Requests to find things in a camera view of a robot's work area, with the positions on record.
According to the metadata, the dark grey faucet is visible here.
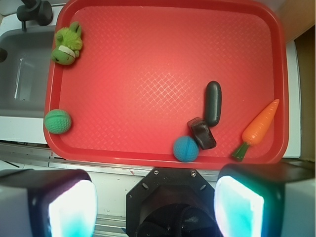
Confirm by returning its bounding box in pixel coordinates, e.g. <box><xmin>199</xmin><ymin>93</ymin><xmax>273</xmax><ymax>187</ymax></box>
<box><xmin>16</xmin><ymin>0</ymin><xmax>53</xmax><ymax>32</ymax></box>

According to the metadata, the black octagonal mount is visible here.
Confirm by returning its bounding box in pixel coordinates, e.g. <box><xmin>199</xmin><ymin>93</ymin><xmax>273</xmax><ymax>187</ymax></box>
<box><xmin>126</xmin><ymin>168</ymin><xmax>222</xmax><ymax>237</ymax></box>

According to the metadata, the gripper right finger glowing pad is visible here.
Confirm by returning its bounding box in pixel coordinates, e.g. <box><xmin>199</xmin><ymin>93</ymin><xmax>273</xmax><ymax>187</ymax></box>
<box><xmin>214</xmin><ymin>161</ymin><xmax>316</xmax><ymax>237</ymax></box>

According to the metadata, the green plush frog toy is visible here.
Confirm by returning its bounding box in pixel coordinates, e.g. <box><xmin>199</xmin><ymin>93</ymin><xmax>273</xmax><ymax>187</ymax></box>
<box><xmin>51</xmin><ymin>21</ymin><xmax>83</xmax><ymax>66</ymax></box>

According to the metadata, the dark green toy cucumber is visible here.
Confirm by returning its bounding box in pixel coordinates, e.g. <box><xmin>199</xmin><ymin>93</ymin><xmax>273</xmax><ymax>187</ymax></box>
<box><xmin>205</xmin><ymin>81</ymin><xmax>222</xmax><ymax>127</ymax></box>

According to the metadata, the red plastic tray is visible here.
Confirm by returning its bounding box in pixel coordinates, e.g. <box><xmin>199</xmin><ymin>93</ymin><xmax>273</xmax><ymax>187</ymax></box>
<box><xmin>45</xmin><ymin>0</ymin><xmax>289</xmax><ymax>170</ymax></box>

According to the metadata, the green textured ball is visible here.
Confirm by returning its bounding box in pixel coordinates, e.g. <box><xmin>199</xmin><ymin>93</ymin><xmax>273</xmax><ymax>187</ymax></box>
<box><xmin>44</xmin><ymin>109</ymin><xmax>72</xmax><ymax>134</ymax></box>

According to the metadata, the orange toy carrot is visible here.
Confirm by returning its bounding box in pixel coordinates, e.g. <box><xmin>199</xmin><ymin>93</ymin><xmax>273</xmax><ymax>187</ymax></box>
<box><xmin>232</xmin><ymin>99</ymin><xmax>279</xmax><ymax>162</ymax></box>

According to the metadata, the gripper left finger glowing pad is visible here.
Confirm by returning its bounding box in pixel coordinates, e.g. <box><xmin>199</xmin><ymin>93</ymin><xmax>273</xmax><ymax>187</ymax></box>
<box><xmin>0</xmin><ymin>169</ymin><xmax>97</xmax><ymax>237</ymax></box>

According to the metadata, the black box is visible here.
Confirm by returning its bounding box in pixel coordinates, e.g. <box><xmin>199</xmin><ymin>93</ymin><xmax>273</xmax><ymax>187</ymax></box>
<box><xmin>187</xmin><ymin>117</ymin><xmax>217</xmax><ymax>150</ymax></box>

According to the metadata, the grey sink basin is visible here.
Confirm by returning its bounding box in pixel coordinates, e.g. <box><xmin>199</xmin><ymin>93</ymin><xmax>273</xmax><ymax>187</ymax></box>
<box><xmin>0</xmin><ymin>26</ymin><xmax>55</xmax><ymax>118</ymax></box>

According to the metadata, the blue textured ball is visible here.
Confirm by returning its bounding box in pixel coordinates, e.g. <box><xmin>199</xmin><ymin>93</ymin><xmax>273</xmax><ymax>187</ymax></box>
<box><xmin>173</xmin><ymin>136</ymin><xmax>199</xmax><ymax>162</ymax></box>

